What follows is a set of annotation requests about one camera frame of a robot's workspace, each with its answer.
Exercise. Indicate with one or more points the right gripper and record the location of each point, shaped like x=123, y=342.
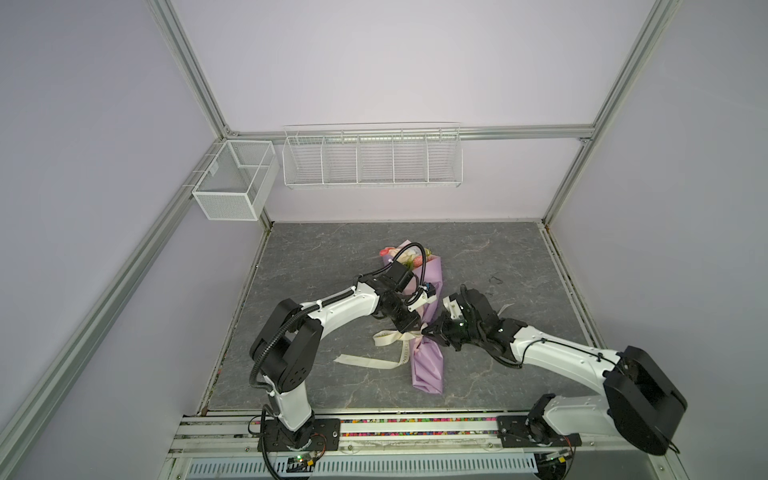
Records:
x=440, y=332

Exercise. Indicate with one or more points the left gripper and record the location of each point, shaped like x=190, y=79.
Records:
x=406, y=325

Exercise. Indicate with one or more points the cream printed ribbon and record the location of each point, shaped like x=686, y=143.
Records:
x=396, y=355

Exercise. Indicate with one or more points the pink purple wrapping paper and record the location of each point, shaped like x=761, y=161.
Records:
x=425, y=357

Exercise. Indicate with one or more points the cream rose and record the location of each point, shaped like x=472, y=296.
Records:
x=411, y=258

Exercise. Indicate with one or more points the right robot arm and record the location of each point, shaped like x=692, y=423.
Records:
x=631, y=395

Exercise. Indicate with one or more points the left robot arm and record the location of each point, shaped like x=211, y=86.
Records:
x=285, y=350

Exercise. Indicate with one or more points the small white mesh basket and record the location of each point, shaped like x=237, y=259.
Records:
x=238, y=180

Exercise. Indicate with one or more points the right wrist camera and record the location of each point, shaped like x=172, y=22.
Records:
x=453, y=308

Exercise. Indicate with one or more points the long white wire basket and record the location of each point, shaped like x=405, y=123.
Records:
x=390, y=154

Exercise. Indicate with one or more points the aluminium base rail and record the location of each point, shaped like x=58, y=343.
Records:
x=481, y=444

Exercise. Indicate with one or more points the aluminium frame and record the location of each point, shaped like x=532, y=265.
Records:
x=36, y=411

